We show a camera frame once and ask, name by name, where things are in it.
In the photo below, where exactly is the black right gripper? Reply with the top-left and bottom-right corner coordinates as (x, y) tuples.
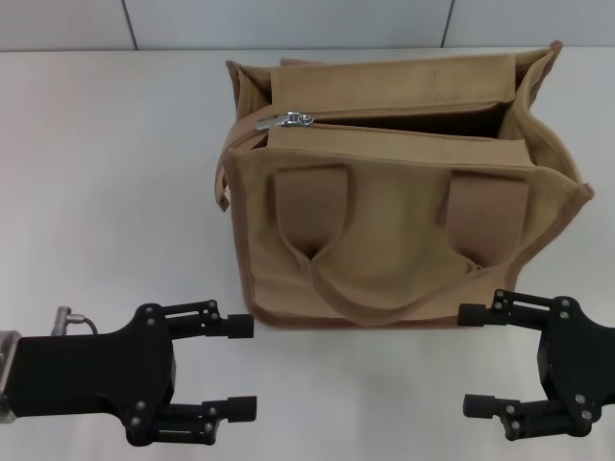
(457, 288), (615, 443)

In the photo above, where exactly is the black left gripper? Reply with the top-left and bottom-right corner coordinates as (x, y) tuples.
(10, 299), (258, 447)

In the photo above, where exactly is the khaki canvas food bag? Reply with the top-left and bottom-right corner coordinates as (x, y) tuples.
(212, 40), (597, 331)

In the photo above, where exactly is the silver metal zipper pull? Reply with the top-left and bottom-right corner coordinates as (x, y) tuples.
(257, 110), (314, 132)

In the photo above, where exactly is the left gripper cable with connector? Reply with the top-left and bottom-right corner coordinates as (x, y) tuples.
(49, 305), (101, 338)

